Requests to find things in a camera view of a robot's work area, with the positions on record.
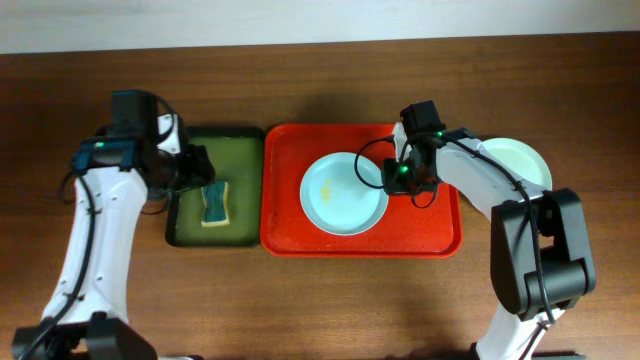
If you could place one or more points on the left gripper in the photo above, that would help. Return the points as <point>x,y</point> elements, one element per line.
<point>198,165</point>

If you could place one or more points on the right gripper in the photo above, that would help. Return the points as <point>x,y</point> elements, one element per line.
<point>392,186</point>

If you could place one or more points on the green yellow sponge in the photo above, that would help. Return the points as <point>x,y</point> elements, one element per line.
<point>215,200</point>

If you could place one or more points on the light blue plate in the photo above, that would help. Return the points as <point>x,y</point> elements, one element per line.
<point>339,194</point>

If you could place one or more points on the light green plate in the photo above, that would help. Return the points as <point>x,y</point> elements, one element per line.
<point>513,154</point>

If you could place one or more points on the white plate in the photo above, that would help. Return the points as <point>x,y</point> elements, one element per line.
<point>541,174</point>

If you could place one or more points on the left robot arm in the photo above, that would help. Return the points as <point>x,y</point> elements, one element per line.
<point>86,317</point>

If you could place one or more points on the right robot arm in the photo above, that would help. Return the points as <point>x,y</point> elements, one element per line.
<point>540,255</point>

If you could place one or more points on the dark green tray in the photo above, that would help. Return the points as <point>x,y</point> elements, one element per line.
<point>237,155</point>

